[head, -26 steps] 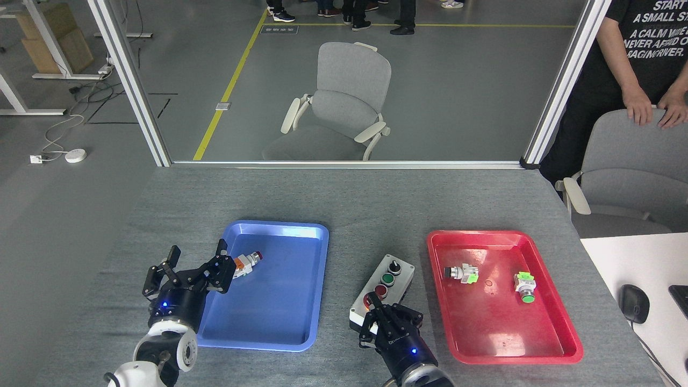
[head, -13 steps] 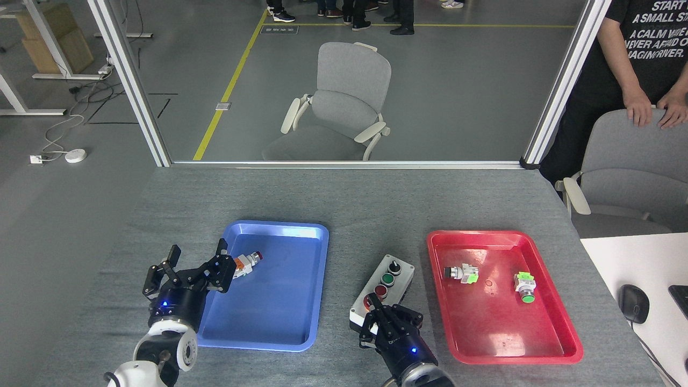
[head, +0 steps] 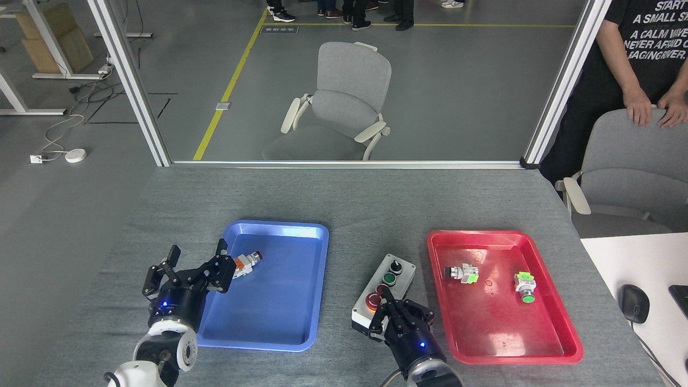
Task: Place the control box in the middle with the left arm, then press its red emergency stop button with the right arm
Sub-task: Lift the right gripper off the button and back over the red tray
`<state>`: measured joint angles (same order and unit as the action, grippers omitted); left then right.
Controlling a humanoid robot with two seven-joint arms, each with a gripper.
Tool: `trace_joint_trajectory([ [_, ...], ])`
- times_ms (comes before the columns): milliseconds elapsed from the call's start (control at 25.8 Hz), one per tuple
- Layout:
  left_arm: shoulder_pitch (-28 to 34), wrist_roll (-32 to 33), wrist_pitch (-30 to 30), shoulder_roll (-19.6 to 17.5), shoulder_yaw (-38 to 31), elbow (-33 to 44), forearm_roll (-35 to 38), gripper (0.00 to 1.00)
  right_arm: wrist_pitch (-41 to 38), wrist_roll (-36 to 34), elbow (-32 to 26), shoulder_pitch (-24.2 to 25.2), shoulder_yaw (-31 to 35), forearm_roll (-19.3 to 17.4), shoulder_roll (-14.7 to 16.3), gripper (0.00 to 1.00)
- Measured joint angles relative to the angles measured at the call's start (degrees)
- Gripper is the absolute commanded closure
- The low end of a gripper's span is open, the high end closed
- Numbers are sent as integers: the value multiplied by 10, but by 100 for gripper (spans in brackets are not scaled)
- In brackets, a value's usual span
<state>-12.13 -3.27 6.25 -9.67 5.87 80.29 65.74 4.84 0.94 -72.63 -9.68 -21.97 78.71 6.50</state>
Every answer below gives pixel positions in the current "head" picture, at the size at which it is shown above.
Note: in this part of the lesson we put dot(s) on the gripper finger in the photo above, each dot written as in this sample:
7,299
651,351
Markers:
384,317
419,314
220,274
158,277

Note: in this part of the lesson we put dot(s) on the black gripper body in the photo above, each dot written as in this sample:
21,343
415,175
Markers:
414,346
177,306

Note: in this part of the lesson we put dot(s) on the grey control box with buttons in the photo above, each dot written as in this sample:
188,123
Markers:
395,269

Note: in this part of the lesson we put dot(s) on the person's right forearm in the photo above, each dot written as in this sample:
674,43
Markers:
618,59

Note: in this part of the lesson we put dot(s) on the person's left forearm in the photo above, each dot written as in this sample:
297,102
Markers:
682,83

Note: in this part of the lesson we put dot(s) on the red push button orange block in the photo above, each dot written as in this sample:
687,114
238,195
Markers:
247,262

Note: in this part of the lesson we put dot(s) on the large cardboard box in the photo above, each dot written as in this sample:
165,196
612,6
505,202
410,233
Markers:
70,54

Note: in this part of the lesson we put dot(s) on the small cardboard box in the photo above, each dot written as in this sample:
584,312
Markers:
51,19

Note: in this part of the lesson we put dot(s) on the person's right hand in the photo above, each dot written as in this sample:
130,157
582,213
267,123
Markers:
638,107

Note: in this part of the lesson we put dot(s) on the person's left hand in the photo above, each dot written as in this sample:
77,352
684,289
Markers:
674,107

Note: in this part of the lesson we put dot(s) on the blue plastic tray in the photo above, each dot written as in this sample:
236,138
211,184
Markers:
269,301

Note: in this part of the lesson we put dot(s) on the red plastic tray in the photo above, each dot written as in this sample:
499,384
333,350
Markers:
484,322

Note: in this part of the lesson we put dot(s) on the white round device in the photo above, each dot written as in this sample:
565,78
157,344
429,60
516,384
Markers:
76,156

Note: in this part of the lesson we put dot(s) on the silver aluminium crossbar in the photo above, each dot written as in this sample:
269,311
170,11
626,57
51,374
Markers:
349,164

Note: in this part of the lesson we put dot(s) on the metal floor plate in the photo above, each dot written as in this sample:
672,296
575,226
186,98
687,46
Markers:
223,106

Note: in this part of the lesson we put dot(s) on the white power strip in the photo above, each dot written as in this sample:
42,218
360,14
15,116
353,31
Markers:
105,69

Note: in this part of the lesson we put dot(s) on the black computer mouse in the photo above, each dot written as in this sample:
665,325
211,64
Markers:
634,303

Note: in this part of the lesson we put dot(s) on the grey office chair white armrests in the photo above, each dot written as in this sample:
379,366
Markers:
344,97
634,172

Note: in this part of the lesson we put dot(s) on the white desk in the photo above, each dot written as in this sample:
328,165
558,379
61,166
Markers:
639,263

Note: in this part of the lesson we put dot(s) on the black keyboard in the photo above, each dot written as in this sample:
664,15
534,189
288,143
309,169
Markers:
681,298

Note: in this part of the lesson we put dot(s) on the bystander's black white-soled shoe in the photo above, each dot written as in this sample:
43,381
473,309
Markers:
282,16

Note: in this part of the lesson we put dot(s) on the person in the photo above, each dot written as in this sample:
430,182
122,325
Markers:
596,107

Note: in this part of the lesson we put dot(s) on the bystander's dark shoe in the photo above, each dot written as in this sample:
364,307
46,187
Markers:
330,13
361,26
405,25

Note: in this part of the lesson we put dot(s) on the bystander's white shoe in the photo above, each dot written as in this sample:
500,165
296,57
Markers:
452,4

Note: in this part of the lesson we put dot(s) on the black selector switch green block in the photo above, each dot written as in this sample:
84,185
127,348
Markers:
462,273

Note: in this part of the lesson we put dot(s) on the green push button switch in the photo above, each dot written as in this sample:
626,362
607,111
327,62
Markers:
525,285

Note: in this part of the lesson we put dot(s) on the silver aluminium post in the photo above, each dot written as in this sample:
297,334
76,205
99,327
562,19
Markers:
129,80
567,80

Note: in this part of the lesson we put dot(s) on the white table frame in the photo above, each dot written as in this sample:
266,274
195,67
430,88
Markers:
51,43

